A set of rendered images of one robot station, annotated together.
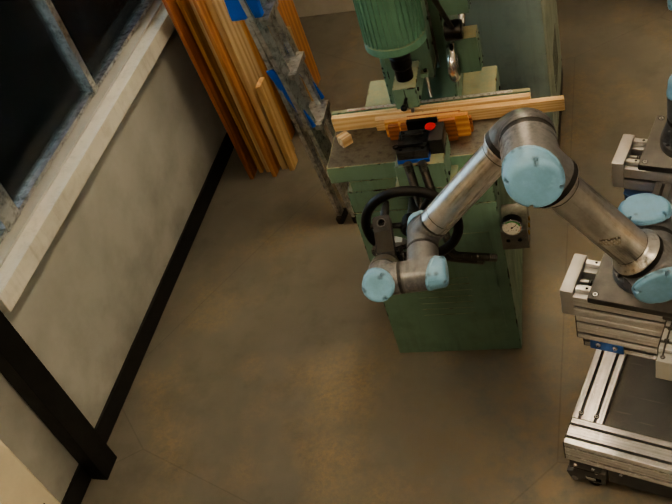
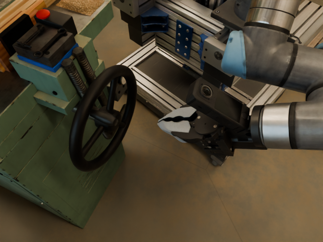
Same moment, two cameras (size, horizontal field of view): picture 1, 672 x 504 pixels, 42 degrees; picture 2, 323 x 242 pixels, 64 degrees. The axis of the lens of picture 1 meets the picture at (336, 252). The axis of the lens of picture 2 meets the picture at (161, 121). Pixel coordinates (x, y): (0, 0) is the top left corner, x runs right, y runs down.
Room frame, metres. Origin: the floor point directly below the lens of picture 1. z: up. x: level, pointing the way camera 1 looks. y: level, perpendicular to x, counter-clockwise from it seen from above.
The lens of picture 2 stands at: (1.66, 0.13, 1.37)
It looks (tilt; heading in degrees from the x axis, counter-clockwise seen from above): 57 degrees down; 272
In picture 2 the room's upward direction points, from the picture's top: straight up
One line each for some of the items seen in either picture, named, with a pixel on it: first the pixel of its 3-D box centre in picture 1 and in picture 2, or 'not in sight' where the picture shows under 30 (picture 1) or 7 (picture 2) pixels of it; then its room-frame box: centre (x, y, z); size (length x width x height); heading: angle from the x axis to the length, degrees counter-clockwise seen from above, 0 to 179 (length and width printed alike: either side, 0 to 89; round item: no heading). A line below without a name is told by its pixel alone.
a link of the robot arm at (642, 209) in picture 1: (644, 226); not in sight; (1.35, -0.69, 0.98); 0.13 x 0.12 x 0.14; 162
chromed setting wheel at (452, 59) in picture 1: (453, 61); not in sight; (2.20, -0.52, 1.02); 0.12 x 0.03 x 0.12; 157
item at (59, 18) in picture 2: (420, 142); (49, 37); (1.93, -0.33, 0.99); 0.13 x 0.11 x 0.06; 67
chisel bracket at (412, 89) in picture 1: (409, 86); not in sight; (2.15, -0.37, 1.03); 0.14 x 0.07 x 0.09; 157
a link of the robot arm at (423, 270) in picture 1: (423, 269); (322, 73); (1.40, -0.17, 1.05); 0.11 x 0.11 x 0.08; 72
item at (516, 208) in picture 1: (515, 226); (109, 83); (1.90, -0.55, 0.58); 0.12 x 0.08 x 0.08; 157
